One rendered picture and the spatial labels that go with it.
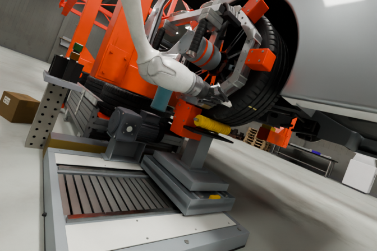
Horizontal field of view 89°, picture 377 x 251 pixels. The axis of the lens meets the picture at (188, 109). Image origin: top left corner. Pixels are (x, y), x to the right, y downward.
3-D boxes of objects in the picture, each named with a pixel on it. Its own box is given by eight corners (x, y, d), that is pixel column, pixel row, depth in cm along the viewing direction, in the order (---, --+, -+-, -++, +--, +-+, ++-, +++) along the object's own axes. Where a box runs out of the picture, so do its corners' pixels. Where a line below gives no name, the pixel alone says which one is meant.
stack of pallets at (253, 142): (270, 152, 943) (275, 136, 943) (262, 150, 891) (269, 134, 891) (249, 143, 1030) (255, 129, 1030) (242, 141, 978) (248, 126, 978)
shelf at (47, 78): (81, 92, 104) (82, 87, 104) (43, 80, 93) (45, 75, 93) (70, 83, 137) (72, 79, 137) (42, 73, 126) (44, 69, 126)
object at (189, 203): (230, 212, 108) (236, 196, 108) (184, 218, 85) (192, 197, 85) (180, 170, 147) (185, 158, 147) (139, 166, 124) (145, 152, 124)
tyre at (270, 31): (199, 134, 134) (302, 115, 89) (173, 127, 119) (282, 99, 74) (201, 56, 158) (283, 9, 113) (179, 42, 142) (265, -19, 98)
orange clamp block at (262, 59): (252, 70, 87) (270, 71, 80) (243, 63, 82) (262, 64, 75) (258, 56, 87) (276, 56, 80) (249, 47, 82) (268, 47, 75)
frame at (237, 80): (233, 118, 86) (275, 6, 86) (224, 114, 82) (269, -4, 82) (170, 97, 128) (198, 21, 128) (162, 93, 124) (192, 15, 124)
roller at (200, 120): (231, 137, 109) (235, 128, 109) (196, 126, 91) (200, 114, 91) (224, 134, 114) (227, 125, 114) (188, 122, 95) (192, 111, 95)
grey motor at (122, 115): (162, 171, 132) (180, 124, 132) (102, 166, 105) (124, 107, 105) (151, 159, 146) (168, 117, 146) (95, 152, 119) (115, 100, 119)
